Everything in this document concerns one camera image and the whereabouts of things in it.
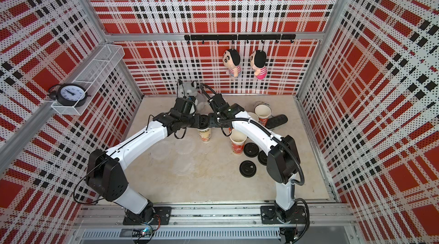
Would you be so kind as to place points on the black oblong case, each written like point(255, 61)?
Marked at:
point(276, 121)

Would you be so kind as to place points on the yellow-red paper cup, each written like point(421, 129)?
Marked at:
point(205, 134)

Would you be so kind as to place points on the red paper cup front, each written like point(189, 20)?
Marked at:
point(238, 140)

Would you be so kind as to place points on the black lid near front cup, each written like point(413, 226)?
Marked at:
point(251, 150)

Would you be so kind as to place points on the boy doll striped shirt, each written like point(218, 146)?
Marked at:
point(232, 61)

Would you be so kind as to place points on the red paper cup middle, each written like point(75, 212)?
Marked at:
point(253, 116)

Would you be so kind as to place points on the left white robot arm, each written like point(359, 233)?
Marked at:
point(106, 168)

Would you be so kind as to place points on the red paper cup back-right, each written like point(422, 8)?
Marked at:
point(263, 112)

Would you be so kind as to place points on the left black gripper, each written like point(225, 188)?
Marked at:
point(197, 120)

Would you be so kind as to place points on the metal base rail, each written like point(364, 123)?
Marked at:
point(325, 222)

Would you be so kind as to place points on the black round clock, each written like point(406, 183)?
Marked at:
point(68, 95)

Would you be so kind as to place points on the black hook rail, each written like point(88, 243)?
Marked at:
point(239, 37)

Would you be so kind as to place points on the boy doll pink shirt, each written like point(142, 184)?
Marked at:
point(258, 61)

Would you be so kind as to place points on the white wire basket shelf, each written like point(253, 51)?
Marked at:
point(93, 76)

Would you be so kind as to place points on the grey white husky plush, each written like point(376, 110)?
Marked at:
point(190, 89)

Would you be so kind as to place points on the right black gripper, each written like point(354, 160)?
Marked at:
point(211, 120)

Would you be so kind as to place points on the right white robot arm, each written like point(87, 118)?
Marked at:
point(283, 163)

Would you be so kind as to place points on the black lid centre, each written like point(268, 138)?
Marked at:
point(262, 158)

